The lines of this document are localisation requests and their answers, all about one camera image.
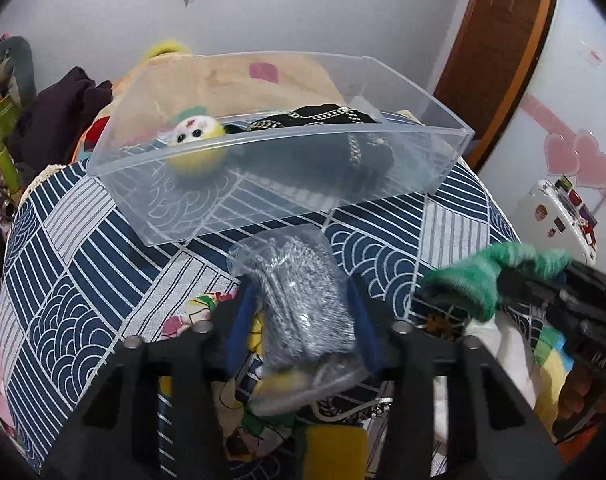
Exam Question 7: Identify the green knitted cloth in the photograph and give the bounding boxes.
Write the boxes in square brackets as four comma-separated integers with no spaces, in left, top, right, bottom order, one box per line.
[421,242,573,323]

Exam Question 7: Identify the white cloth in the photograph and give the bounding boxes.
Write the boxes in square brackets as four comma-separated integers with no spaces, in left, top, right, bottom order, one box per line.
[433,311,542,443]

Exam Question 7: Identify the bagged steel wool scourer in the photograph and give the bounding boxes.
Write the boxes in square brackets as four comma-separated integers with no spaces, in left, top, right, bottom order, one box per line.
[228,224,369,416]

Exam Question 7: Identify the yellow sponge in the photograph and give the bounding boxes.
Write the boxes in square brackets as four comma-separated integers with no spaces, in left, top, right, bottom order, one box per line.
[301,425,368,480]

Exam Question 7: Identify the black cloth with chain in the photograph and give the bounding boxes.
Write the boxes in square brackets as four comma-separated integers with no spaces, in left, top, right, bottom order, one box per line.
[224,104,394,202]

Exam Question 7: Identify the yellow felt ball toy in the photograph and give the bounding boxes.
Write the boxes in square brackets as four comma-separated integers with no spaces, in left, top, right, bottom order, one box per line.
[167,108,227,178]

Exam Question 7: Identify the white suitcase with stickers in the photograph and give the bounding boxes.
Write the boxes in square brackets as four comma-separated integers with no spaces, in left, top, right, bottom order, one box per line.
[510,176,597,266]

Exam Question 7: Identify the floral patterned cloth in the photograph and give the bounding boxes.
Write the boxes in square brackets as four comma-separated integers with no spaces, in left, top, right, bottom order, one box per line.
[161,289,295,464]

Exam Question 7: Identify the blue white patterned tablecloth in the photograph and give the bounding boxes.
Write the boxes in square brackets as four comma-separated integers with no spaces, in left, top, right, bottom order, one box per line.
[0,162,516,469]

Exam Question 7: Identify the clear plastic storage box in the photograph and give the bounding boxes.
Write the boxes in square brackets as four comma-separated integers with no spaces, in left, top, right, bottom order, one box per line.
[87,51,473,246]

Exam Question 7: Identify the brown wooden door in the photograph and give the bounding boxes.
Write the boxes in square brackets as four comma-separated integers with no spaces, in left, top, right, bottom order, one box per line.
[435,0,554,170]

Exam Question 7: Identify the beige patchwork blanket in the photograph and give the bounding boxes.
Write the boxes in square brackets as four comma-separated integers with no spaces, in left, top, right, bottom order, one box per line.
[71,52,345,162]

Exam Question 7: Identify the dark purple garment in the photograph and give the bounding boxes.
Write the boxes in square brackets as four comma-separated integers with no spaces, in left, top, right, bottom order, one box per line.
[6,66,112,172]

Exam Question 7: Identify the grey green plush toy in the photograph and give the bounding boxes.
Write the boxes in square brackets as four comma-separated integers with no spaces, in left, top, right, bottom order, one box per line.
[0,36,36,110]

